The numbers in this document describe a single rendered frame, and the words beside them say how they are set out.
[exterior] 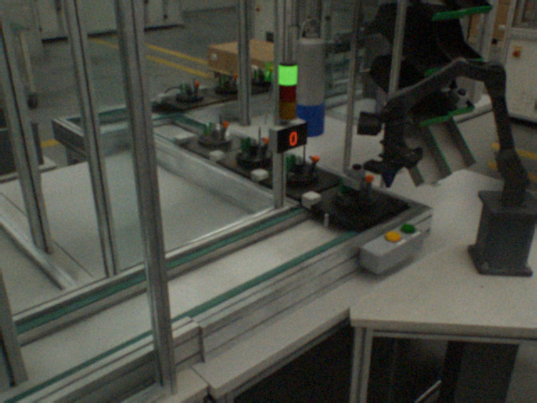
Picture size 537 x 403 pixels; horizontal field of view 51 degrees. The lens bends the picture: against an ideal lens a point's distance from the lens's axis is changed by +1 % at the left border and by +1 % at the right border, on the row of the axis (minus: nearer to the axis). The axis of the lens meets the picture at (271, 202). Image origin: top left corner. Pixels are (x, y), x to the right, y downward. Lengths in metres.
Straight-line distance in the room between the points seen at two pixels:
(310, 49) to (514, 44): 3.67
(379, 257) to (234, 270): 0.39
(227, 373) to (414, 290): 0.58
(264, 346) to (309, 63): 1.54
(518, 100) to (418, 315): 4.70
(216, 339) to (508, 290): 0.82
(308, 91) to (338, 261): 1.25
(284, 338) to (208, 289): 0.24
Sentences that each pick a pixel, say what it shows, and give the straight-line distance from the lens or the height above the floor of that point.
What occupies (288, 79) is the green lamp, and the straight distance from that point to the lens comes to 1.58.
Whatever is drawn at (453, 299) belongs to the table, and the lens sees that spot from 1.59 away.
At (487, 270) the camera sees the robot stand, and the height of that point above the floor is 0.87.
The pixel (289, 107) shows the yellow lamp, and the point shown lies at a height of 1.30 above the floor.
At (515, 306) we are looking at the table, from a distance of 1.63.
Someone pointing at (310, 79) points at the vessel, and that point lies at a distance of 2.60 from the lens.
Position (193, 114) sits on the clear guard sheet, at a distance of 1.45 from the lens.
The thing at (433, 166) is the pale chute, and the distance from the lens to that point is 1.97.
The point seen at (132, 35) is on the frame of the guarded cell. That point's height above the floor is 1.60.
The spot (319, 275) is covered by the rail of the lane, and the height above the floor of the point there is 0.93.
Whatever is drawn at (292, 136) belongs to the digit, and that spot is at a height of 1.21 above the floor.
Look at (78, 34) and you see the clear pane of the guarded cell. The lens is 0.89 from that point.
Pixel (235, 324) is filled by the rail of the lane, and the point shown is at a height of 0.92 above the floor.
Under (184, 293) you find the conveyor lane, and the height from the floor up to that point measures 0.92.
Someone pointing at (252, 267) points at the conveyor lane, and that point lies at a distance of 1.54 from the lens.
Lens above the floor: 1.75
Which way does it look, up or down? 26 degrees down
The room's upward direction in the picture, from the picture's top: straight up
